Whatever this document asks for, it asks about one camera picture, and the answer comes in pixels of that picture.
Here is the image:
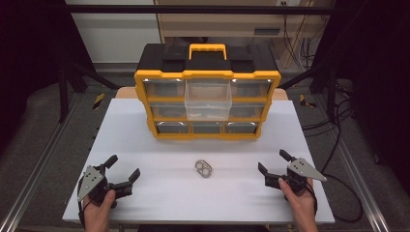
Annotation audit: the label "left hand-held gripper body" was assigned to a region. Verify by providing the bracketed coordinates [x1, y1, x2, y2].
[76, 164, 133, 205]

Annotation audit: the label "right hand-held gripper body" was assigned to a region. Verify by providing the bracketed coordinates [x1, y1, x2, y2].
[264, 158, 328, 196]

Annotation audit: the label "clear plastic drawer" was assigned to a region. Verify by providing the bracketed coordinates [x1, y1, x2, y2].
[184, 78, 233, 123]

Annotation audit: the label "person's left hand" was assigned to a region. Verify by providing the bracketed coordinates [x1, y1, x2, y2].
[82, 189, 116, 226]

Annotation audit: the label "person's right hand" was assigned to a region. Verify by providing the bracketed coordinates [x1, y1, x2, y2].
[278, 177, 318, 225]

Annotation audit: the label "yellow black hazard tape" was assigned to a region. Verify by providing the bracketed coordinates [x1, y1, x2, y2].
[299, 94, 319, 109]
[92, 93, 106, 111]

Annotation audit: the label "closed clear organizer drawers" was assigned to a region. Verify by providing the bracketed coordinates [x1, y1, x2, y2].
[143, 78, 274, 135]

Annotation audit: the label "yellow black organizer cabinet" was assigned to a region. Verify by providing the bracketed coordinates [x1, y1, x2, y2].
[133, 43, 282, 141]

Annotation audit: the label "black curtain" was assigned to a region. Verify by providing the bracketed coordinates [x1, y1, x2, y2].
[0, 0, 96, 156]
[313, 0, 410, 189]

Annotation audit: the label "white cabinet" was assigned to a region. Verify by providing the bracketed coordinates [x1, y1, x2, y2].
[65, 0, 162, 64]

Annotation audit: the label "black floor cables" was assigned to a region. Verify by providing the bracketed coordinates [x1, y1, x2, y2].
[301, 80, 356, 177]

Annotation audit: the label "aluminium floor rail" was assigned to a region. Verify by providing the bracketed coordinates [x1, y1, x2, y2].
[0, 93, 83, 232]
[335, 138, 392, 232]

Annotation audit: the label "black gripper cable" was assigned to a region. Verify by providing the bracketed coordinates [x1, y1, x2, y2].
[310, 173, 365, 224]

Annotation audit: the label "black metal frame strut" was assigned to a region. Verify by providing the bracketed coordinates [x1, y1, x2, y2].
[279, 61, 338, 124]
[58, 61, 121, 124]

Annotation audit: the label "bundle of hanging black cables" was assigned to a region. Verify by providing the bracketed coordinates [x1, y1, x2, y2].
[280, 1, 327, 72]

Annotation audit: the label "black horizontal frame bar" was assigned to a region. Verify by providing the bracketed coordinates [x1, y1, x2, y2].
[64, 4, 337, 15]

